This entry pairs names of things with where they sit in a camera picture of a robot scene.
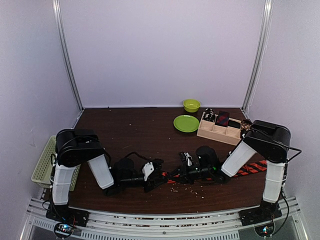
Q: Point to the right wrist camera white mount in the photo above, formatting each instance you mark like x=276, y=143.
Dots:
x=186, y=158

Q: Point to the aluminium frame post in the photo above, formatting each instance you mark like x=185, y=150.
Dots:
x=261, y=47
x=66, y=57

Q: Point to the right aluminium frame post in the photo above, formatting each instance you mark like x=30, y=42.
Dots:
x=261, y=47

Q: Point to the red navy rolled tie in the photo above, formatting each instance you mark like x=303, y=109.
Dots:
x=222, y=118

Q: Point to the brown patterned rolled tie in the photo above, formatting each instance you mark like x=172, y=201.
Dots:
x=245, y=124

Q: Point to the wooden compartment box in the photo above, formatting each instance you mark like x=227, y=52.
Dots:
x=224, y=134

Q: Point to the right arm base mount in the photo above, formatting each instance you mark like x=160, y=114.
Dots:
x=265, y=212

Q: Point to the red navy striped tie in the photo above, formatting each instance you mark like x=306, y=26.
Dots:
x=190, y=174

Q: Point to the green plate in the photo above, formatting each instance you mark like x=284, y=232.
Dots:
x=186, y=123

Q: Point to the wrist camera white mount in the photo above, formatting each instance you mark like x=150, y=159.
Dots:
x=147, y=170
x=186, y=158

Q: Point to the pale green perforated basket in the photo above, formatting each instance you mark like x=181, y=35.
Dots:
x=42, y=172

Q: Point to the green bowl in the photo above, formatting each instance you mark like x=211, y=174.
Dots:
x=191, y=105

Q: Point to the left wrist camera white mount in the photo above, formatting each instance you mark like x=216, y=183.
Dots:
x=147, y=170

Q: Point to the black white patterned rolled tie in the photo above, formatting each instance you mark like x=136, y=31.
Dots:
x=209, y=115

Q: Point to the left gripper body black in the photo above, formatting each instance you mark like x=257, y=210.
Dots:
x=126, y=183

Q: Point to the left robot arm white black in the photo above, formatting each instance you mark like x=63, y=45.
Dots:
x=75, y=147

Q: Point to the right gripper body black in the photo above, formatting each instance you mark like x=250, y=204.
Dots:
x=189, y=175

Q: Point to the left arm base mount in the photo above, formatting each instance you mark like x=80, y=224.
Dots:
x=65, y=214

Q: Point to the left aluminium frame post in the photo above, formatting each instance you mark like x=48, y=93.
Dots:
x=66, y=57

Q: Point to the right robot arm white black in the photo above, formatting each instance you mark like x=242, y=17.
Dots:
x=269, y=140

